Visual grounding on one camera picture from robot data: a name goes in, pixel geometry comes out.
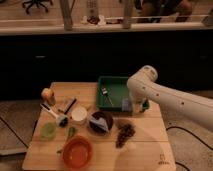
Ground blue sponge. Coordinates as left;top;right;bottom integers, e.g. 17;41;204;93
121;98;133;112

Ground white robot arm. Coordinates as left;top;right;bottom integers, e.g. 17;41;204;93
127;65;213;132

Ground green plastic tray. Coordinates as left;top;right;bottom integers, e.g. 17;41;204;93
95;75;150;113

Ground dark bowl with cloth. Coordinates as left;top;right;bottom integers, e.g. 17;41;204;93
89;111;113;134

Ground white cup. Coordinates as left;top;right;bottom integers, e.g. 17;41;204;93
71;106;87;124

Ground bunch of dark grapes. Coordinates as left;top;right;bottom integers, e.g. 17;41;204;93
116;124;135;148

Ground black marker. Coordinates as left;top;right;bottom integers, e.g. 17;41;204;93
64;98;77;115

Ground green leaf vegetable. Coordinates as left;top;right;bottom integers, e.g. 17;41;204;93
56;127;76;154

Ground orange bowl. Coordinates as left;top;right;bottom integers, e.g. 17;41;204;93
61;136;93;171

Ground green cup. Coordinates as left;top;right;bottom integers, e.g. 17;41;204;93
40;122;56;139

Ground seated person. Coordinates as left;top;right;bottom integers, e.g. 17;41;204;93
134;0;192;23

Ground office chair base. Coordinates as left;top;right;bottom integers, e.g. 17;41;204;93
22;0;53;14

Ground white handled brush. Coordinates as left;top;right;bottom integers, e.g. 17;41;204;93
40;103;68;127

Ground wooden table post right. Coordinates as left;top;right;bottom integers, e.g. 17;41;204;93
123;0;134;29

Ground wooden table post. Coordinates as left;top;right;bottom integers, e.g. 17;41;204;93
59;0;73;31
123;0;134;29

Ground black floor cable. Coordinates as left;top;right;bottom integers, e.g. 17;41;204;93
165;125;213;171

